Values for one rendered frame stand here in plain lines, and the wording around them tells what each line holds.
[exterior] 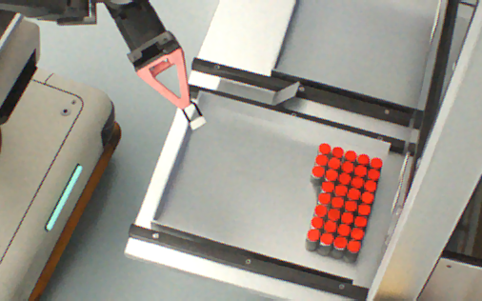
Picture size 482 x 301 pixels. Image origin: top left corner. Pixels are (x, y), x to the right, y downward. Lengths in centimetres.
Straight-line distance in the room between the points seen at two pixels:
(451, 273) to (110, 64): 172
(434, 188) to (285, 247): 54
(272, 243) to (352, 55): 40
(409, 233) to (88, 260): 146
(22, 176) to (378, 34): 97
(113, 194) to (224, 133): 98
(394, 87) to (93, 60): 128
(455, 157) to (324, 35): 81
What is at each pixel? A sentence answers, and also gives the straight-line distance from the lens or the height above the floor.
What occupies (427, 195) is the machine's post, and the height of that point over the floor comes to 136.
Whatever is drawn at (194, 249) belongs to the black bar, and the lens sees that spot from 162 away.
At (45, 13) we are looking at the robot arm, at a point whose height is 134.
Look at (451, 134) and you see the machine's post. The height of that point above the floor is 150.
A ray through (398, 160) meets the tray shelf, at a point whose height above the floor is 88.
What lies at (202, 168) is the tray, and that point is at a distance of 171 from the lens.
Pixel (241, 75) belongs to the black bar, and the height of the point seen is 90.
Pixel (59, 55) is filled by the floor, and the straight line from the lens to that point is 293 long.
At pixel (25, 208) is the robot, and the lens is 238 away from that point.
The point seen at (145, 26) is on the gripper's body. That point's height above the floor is 130.
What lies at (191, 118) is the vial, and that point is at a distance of 136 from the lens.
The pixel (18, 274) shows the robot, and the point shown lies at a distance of 233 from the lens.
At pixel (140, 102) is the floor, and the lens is 281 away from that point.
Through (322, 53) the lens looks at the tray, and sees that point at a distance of 184.
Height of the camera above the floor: 239
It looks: 61 degrees down
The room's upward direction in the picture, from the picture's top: 4 degrees clockwise
